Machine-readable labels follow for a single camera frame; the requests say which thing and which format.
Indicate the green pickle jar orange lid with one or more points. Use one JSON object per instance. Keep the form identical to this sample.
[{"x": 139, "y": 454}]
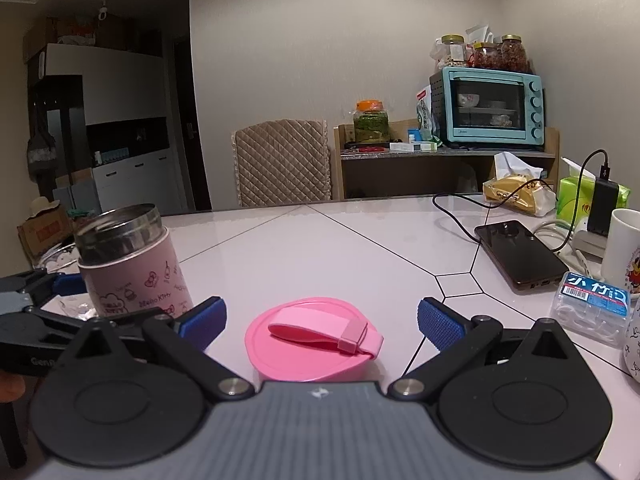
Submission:
[{"x": 371, "y": 124}]

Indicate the straw hat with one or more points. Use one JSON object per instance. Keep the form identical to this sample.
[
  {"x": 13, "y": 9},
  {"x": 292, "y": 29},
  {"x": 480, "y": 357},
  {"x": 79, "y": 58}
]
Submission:
[{"x": 44, "y": 209}]

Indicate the green tissue pack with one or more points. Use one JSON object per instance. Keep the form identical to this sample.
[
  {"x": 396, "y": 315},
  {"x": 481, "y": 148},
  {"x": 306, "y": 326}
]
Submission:
[{"x": 575, "y": 200}]

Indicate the white power strip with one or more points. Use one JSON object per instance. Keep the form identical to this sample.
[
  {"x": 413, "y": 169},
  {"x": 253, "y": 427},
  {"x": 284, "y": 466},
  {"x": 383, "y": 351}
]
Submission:
[{"x": 587, "y": 245}]

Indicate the small jar with red contents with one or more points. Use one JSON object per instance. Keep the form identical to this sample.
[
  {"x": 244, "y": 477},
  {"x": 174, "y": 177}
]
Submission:
[{"x": 486, "y": 56}]

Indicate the tall jar with red contents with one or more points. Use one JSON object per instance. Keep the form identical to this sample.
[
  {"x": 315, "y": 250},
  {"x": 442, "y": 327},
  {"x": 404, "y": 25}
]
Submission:
[{"x": 514, "y": 55}]

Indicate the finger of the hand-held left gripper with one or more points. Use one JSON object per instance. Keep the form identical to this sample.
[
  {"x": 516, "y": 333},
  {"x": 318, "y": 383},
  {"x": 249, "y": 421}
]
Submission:
[
  {"x": 70, "y": 284},
  {"x": 45, "y": 325}
]

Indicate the white security camera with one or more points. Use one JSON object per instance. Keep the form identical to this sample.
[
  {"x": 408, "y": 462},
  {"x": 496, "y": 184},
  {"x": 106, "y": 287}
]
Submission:
[{"x": 103, "y": 14}]

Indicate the brown cardboard box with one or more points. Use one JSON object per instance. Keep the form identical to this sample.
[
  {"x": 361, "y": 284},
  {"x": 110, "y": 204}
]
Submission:
[{"x": 42, "y": 235}]

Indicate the teal toaster oven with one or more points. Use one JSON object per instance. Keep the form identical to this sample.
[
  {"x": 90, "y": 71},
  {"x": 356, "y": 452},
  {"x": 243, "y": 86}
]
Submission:
[{"x": 490, "y": 107}]

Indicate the white mug with sports figures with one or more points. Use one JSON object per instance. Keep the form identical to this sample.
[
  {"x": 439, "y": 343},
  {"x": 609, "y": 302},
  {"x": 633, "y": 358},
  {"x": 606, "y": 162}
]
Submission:
[{"x": 632, "y": 350}]

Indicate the pink bottle cap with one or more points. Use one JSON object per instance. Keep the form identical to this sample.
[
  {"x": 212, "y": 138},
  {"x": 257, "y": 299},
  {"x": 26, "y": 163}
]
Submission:
[{"x": 300, "y": 350}]

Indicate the cardboard boxes on cabinet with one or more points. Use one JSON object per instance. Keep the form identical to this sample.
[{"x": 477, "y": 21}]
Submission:
[{"x": 75, "y": 32}]

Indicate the small blue box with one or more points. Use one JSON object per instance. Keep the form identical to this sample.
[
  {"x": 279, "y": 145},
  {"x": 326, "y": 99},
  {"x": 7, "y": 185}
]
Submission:
[{"x": 412, "y": 136}]

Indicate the person's left hand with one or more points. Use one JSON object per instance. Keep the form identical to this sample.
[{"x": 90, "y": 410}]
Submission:
[{"x": 10, "y": 387}]

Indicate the glass jar with pale contents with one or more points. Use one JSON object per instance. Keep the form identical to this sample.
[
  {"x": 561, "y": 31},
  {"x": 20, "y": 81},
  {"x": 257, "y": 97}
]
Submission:
[{"x": 453, "y": 52}]

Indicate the wooden side shelf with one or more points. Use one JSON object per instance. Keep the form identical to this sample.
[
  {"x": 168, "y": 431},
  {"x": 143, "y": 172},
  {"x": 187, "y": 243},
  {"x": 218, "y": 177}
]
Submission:
[{"x": 400, "y": 175}]

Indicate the black smartphone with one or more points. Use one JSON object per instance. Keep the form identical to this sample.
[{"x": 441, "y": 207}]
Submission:
[{"x": 520, "y": 255}]

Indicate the pink cartoon print bottle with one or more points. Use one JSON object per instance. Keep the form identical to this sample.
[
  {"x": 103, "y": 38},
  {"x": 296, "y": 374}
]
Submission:
[{"x": 135, "y": 275}]

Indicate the white paper bag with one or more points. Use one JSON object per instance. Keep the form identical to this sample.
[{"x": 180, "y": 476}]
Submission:
[{"x": 478, "y": 34}]

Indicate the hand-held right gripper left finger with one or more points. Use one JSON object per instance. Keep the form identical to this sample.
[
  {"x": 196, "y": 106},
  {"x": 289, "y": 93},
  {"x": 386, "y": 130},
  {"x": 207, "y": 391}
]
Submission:
[{"x": 205, "y": 324}]

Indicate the flat white box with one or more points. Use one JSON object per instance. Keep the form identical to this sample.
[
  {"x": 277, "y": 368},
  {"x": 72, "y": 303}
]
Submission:
[{"x": 412, "y": 147}]

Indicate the yellow tissue pack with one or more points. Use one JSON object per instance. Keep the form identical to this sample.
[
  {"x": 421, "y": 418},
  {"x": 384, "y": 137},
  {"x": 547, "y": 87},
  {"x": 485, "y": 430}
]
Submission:
[{"x": 520, "y": 192}]

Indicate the clear box with blue label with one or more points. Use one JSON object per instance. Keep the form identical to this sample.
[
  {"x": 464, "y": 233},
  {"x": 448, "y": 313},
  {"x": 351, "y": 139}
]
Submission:
[{"x": 590, "y": 307}]

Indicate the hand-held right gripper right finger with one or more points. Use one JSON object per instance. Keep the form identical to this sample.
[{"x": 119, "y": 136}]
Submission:
[{"x": 441, "y": 327}]

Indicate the dark door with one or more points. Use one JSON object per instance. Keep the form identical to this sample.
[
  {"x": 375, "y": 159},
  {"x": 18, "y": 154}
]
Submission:
[{"x": 192, "y": 125}]

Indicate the chair with quilted beige cover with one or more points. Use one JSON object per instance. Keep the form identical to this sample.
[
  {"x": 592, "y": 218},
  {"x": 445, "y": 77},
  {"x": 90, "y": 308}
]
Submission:
[{"x": 282, "y": 165}]

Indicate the white mug with cartoon print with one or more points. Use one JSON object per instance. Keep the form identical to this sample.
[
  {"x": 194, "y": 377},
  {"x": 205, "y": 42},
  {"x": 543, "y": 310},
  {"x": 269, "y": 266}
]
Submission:
[{"x": 625, "y": 250}]

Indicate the white and black wall cabinet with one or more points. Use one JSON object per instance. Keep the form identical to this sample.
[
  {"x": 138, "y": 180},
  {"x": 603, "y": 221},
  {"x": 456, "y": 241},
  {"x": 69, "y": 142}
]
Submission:
[{"x": 125, "y": 90}]

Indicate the black charger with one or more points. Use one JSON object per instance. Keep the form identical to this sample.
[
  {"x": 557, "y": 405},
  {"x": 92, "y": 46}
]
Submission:
[{"x": 602, "y": 205}]

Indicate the red scissors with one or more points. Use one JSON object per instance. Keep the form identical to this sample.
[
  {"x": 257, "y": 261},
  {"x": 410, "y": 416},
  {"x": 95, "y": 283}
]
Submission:
[{"x": 367, "y": 149}]

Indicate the green and white package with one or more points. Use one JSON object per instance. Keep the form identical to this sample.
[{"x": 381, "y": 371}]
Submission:
[{"x": 426, "y": 115}]

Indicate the grey hanging bag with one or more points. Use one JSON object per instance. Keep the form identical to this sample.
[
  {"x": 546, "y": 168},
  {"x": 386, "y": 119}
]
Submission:
[{"x": 41, "y": 157}]

